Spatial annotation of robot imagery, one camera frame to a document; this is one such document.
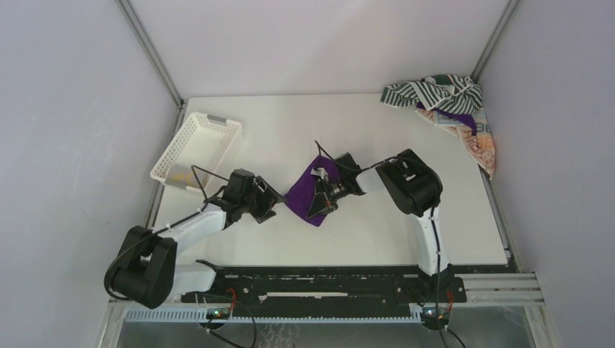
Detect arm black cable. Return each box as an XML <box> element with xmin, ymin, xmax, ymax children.
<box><xmin>103</xmin><ymin>165</ymin><xmax>231</xmax><ymax>302</ymax></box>
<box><xmin>314</xmin><ymin>139</ymin><xmax>445</xmax><ymax>318</ymax></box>

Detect green white striped towel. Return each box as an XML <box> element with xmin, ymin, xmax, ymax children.
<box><xmin>380</xmin><ymin>74</ymin><xmax>483</xmax><ymax>115</ymax></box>

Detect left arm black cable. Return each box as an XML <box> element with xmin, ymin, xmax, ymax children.
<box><xmin>103</xmin><ymin>165</ymin><xmax>231</xmax><ymax>302</ymax></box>

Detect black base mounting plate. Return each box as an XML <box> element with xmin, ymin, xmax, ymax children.
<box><xmin>180</xmin><ymin>265</ymin><xmax>468</xmax><ymax>317</ymax></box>

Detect cream bear print towel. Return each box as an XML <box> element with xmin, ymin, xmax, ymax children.
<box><xmin>415</xmin><ymin>108</ymin><xmax>496</xmax><ymax>180</ymax></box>

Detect white slotted cable duct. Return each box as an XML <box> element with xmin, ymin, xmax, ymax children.
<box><xmin>124</xmin><ymin>307</ymin><xmax>422</xmax><ymax>323</ymax></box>

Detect yellow grey patterned towel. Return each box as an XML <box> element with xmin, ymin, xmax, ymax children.
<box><xmin>166</xmin><ymin>167</ymin><xmax>197</xmax><ymax>186</ymax></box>

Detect left controller board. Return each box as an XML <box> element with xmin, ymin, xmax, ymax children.
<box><xmin>205</xmin><ymin>309</ymin><xmax>231</xmax><ymax>321</ymax></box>

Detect right controller board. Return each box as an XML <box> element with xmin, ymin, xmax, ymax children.
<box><xmin>420</xmin><ymin>309</ymin><xmax>452</xmax><ymax>331</ymax></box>

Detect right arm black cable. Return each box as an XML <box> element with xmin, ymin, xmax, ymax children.
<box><xmin>314</xmin><ymin>139</ymin><xmax>445</xmax><ymax>318</ymax></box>

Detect aluminium corner post right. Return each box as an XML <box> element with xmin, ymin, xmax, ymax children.
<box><xmin>471</xmin><ymin>0</ymin><xmax>522</xmax><ymax>83</ymax></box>

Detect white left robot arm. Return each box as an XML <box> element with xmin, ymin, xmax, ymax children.
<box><xmin>103</xmin><ymin>169</ymin><xmax>284</xmax><ymax>309</ymax></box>

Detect aluminium corner post left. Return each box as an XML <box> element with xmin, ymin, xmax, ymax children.
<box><xmin>115</xmin><ymin>0</ymin><xmax>183</xmax><ymax>109</ymax></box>

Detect white plastic basket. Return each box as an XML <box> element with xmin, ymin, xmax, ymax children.
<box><xmin>150</xmin><ymin>112</ymin><xmax>243</xmax><ymax>194</ymax></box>

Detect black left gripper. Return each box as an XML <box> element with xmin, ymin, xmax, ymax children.
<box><xmin>240</xmin><ymin>177</ymin><xmax>286</xmax><ymax>224</ymax></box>

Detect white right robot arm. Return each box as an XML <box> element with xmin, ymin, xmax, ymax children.
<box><xmin>302</xmin><ymin>147</ymin><xmax>450</xmax><ymax>302</ymax></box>

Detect purple towel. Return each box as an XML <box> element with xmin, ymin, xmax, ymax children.
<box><xmin>284</xmin><ymin>156</ymin><xmax>340</xmax><ymax>227</ymax></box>

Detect aluminium corner post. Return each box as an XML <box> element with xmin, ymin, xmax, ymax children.
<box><xmin>115</xmin><ymin>0</ymin><xmax>183</xmax><ymax>109</ymax></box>
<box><xmin>471</xmin><ymin>0</ymin><xmax>522</xmax><ymax>83</ymax></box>

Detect controller board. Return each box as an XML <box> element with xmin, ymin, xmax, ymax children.
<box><xmin>205</xmin><ymin>309</ymin><xmax>231</xmax><ymax>321</ymax></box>
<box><xmin>420</xmin><ymin>309</ymin><xmax>452</xmax><ymax>331</ymax></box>

